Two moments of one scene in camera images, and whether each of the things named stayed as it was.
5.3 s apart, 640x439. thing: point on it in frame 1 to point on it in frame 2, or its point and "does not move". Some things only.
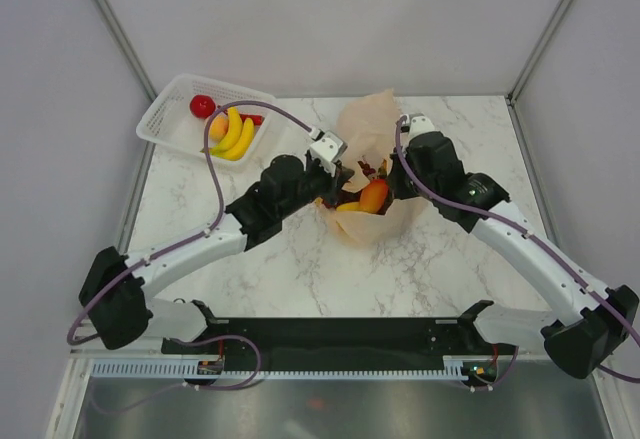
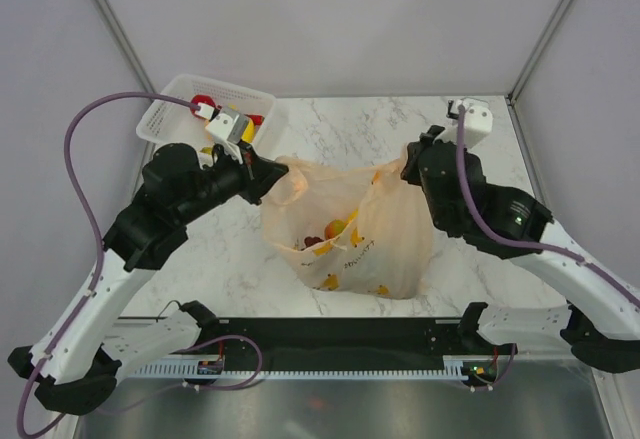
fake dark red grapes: x=366 y=168 to x=308 y=241
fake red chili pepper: x=257 y=119 does not move
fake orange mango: x=373 y=195 to x=333 y=228
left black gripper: x=335 y=183 to x=258 y=174
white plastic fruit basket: x=172 y=126 does not move
